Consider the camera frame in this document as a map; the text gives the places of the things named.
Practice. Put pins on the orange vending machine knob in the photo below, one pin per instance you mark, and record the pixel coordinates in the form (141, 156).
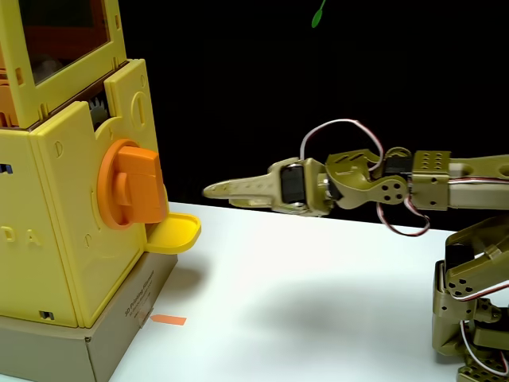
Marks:
(135, 187)

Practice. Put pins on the yellow toy vending machine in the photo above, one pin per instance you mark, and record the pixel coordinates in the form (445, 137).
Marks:
(59, 191)

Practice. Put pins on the yellow dispensing tray flap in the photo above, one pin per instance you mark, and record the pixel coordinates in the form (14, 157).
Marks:
(175, 235)

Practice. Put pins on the green plant leaf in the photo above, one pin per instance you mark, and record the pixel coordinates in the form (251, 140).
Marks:
(317, 18)

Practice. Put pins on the orange arrow tape marker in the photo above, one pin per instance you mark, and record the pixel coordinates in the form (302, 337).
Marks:
(169, 319)

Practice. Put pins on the brown cardboard box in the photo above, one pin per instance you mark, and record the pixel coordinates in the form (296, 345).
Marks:
(111, 338)

